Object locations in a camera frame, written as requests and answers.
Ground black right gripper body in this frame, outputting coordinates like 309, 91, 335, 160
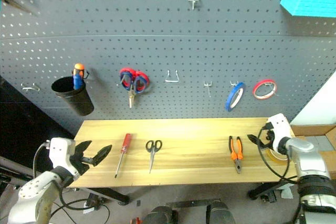
262, 129, 276, 149

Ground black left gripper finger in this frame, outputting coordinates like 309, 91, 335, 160
91, 144, 113, 167
75, 140, 93, 158

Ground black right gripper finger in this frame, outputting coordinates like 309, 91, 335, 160
247, 134, 265, 148

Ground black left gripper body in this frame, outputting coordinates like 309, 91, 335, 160
69, 152, 95, 176

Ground yellow tape roll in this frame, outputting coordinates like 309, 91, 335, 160
266, 147, 290, 165

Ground black table leg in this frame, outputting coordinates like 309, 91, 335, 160
247, 181, 289, 200
86, 186, 130, 206

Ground brown cardboard box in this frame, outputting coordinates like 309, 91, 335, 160
289, 123, 336, 180

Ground black cup holder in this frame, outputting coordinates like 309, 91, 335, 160
50, 76, 95, 117

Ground blue tape roll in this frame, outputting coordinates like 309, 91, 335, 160
224, 81, 246, 112

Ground red tape roll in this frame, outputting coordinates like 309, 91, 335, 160
252, 79, 278, 101

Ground black cabinet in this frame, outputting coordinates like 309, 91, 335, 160
0, 76, 77, 174

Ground silver double prong hook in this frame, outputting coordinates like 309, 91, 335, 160
186, 0, 202, 10
203, 80, 213, 97

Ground dark rounded shape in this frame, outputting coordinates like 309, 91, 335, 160
209, 199, 236, 224
146, 205, 174, 224

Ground black metal floor bar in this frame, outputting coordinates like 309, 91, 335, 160
167, 198, 222, 209

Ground grey metal pegboard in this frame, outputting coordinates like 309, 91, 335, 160
0, 0, 336, 136

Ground teal plastic bin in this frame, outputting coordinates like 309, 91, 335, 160
279, 0, 336, 18

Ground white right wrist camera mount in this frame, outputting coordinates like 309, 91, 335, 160
266, 113, 292, 154

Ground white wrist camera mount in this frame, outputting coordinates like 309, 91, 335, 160
266, 113, 292, 154
48, 137, 81, 178

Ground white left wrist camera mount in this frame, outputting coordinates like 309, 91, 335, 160
48, 137, 81, 178

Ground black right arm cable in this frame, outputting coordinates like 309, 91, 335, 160
257, 126, 299, 183

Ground orange handled pliers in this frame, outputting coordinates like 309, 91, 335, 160
228, 135, 244, 175

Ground red handled screwdriver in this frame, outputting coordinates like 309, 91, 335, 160
114, 133, 133, 179

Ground black floor cable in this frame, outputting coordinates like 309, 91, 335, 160
50, 182, 111, 224

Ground black handled scissors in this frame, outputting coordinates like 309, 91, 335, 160
145, 140, 163, 175

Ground blue handled scissors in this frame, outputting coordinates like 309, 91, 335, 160
120, 72, 147, 109

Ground blue orange handled screwdriver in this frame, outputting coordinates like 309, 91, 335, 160
71, 62, 86, 91

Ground silver curved wire hook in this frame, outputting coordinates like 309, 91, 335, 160
20, 82, 41, 92

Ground red handled scissors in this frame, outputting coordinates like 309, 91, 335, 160
119, 67, 151, 88

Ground silver wire loop hook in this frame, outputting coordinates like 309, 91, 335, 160
164, 69, 181, 83

